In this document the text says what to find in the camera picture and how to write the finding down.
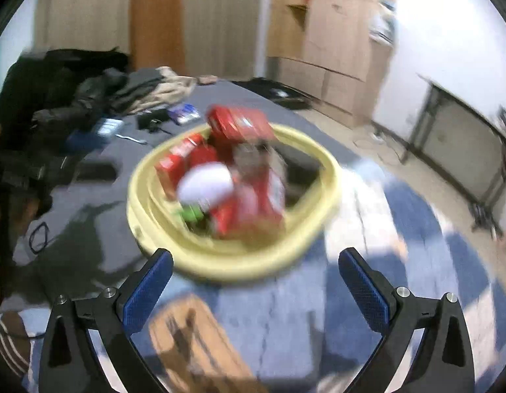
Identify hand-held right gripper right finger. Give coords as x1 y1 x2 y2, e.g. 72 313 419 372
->
338 247 477 393

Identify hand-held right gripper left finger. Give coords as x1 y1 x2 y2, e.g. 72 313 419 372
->
39 248 174 393

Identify yellow plastic basin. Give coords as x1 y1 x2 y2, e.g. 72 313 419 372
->
127 124 342 283

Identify green keychain charm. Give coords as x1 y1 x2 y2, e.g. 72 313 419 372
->
179 205 206 226

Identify white plush ball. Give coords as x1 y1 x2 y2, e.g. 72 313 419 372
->
177 163 234 207

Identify red silver-top cigarette pack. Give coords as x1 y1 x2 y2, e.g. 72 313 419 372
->
210 159 287 240

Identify shiny red cigarette pack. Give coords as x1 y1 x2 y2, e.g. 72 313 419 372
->
206 105 276 148

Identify blue white checkered rug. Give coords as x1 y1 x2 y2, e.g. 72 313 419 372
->
24 159 506 393

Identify black rectangular object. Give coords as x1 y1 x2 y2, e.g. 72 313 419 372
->
81 163 116 181

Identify light blue charger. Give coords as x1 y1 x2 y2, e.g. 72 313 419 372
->
95 118 123 137

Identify black pouch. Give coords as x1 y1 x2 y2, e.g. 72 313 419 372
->
137 108 169 134

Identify blue white packet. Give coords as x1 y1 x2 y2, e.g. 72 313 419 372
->
168 103 200 125

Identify beige clothes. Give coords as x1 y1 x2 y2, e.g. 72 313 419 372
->
114 66 197 112

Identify black folding table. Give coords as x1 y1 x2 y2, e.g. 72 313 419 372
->
400 73 506 238

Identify black case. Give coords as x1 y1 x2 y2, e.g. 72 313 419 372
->
232 77 313 111

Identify dark clothes pile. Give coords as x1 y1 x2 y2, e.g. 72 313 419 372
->
0 48 131 197

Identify wooden wardrobe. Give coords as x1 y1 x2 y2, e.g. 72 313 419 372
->
265 0 397 128

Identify white plastic bag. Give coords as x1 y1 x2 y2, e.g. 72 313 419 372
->
370 2 397 44

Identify orange wooden door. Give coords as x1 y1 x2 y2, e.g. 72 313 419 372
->
129 0 185 75

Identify beige curtain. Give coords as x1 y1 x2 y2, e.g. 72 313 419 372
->
32 0 270 80

